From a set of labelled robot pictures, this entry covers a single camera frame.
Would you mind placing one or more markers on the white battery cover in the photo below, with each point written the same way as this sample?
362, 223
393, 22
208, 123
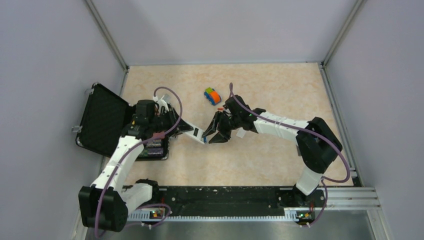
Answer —
241, 133

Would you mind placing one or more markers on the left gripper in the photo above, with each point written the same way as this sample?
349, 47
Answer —
182, 127

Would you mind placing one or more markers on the black open case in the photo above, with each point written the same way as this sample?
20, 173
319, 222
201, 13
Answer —
105, 116

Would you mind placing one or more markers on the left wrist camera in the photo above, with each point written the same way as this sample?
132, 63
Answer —
164, 104

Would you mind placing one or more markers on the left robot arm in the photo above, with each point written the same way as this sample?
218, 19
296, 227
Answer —
103, 205

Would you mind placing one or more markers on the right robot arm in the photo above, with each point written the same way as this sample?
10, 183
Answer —
317, 144

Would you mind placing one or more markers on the white remote control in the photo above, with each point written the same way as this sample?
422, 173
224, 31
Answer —
195, 134

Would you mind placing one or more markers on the colourful toy car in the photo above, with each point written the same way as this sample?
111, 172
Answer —
212, 96

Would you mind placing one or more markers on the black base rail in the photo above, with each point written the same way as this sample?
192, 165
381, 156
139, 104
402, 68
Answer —
231, 204

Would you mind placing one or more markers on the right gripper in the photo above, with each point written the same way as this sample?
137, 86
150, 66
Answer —
218, 138

